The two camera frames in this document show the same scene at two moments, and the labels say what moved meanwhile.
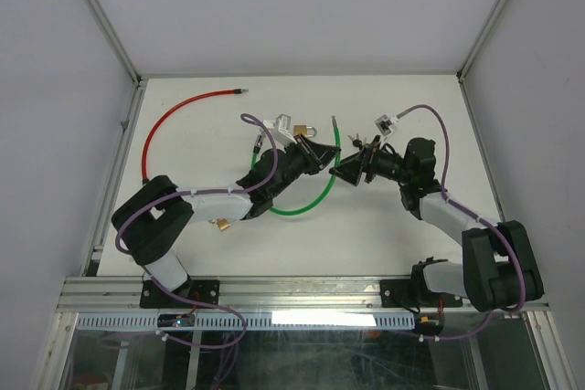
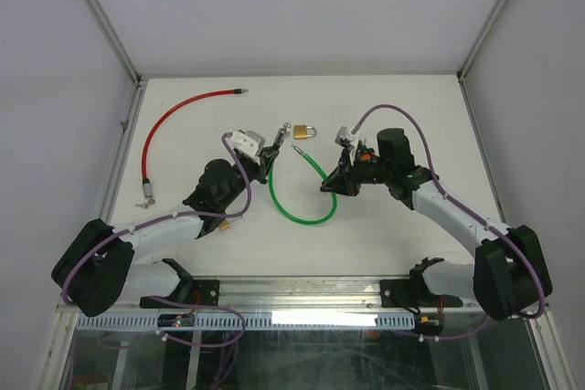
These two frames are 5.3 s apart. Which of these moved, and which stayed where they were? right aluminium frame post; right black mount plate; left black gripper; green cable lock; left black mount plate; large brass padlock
Moved: left black gripper; green cable lock
Stayed: large brass padlock; right aluminium frame post; left black mount plate; right black mount plate
